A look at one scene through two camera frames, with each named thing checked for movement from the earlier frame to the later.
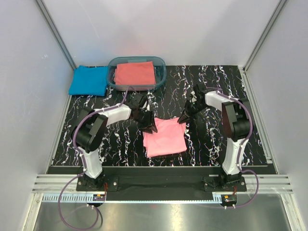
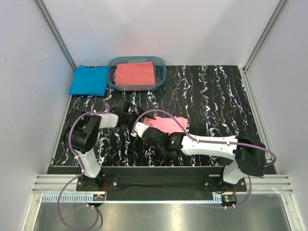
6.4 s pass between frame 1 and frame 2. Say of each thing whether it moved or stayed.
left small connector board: stayed
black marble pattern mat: stayed
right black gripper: moved
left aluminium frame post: stayed
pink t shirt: moved
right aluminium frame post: stayed
